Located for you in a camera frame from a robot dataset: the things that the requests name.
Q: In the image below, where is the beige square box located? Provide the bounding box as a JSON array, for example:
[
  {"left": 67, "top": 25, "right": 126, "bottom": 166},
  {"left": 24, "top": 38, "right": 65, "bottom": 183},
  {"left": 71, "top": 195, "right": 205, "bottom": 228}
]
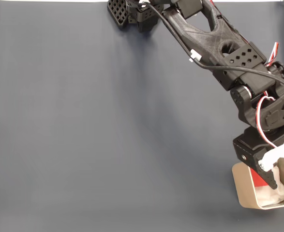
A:
[{"left": 232, "top": 162, "right": 284, "bottom": 210}]

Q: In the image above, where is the red white servo wire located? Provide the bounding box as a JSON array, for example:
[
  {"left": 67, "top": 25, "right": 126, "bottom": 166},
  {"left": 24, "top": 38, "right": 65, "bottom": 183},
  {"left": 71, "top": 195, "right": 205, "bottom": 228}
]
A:
[
  {"left": 256, "top": 96, "right": 278, "bottom": 148},
  {"left": 265, "top": 42, "right": 280, "bottom": 68}
]

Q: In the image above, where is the white crumpled cloth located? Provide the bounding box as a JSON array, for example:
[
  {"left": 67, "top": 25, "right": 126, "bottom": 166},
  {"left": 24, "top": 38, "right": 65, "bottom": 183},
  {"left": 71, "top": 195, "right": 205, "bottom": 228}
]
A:
[{"left": 255, "top": 166, "right": 284, "bottom": 207}]

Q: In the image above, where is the red cube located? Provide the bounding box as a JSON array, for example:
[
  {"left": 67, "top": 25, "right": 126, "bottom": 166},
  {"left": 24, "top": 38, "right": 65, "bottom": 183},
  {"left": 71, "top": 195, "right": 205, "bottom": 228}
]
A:
[{"left": 250, "top": 168, "right": 269, "bottom": 188}]

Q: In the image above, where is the blue-grey table mat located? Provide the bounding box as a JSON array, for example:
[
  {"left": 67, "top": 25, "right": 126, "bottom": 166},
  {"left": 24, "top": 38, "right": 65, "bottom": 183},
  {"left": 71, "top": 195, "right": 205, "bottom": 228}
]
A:
[{"left": 0, "top": 1, "right": 284, "bottom": 232}]

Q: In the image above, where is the white cable clip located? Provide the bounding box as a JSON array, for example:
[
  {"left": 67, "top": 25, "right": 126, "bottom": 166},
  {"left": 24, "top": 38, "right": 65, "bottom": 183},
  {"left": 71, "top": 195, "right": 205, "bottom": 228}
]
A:
[{"left": 189, "top": 49, "right": 202, "bottom": 63}]

